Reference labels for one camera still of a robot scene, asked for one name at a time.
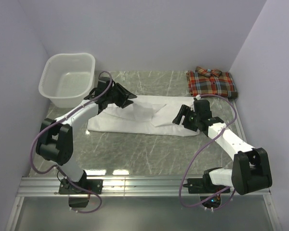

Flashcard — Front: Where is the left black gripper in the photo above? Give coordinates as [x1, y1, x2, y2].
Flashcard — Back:
[107, 83, 137, 109]

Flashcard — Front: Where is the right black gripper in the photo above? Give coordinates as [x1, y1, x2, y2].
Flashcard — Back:
[172, 104, 200, 132]

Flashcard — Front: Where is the white long sleeve shirt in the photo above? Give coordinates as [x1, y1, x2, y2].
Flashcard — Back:
[87, 95, 199, 137]

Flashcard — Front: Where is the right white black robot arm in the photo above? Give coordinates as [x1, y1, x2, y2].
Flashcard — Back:
[173, 99, 273, 195]

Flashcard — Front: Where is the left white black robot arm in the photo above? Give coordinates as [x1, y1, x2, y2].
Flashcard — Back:
[33, 77, 137, 193]

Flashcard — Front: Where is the folded plaid flannel shirt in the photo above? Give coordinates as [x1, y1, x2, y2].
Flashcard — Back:
[185, 66, 238, 99]

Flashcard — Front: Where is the white plastic laundry basket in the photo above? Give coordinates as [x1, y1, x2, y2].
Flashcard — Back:
[39, 53, 95, 108]

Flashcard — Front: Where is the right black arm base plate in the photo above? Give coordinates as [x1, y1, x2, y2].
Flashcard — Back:
[183, 177, 232, 209]

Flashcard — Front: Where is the aluminium mounting rail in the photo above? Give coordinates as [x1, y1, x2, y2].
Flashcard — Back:
[16, 175, 181, 197]

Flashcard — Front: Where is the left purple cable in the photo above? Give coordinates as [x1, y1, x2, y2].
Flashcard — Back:
[29, 71, 114, 215]

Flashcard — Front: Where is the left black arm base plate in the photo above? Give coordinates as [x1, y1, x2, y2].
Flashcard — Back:
[58, 179, 103, 214]

